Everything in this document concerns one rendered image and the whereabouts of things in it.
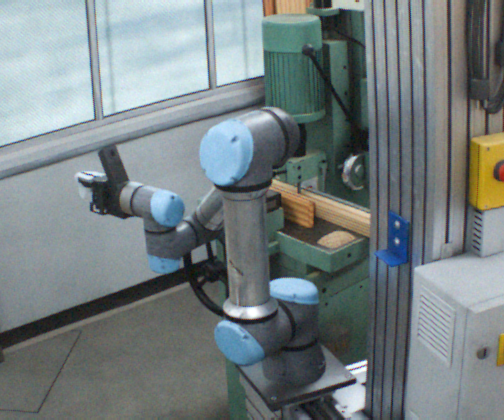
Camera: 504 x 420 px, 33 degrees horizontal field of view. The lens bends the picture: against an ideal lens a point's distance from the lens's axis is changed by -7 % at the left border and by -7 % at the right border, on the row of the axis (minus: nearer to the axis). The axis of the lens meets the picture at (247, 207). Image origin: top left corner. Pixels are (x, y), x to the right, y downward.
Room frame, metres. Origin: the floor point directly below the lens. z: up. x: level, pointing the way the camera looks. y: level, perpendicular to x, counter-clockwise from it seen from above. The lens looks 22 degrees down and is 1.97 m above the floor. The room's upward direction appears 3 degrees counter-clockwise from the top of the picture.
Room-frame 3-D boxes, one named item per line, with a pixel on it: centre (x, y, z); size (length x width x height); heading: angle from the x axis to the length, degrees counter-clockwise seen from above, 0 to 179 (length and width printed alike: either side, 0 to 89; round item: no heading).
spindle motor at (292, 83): (2.58, -0.16, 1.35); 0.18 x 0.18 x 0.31
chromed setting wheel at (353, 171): (2.57, -0.34, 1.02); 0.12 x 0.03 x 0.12; 129
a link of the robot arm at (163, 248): (1.89, 0.19, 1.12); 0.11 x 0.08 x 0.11; 137
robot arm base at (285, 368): (1.80, -0.09, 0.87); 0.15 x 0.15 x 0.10
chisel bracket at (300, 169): (2.59, -0.18, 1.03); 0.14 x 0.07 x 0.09; 129
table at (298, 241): (2.52, -0.07, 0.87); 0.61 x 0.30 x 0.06; 39
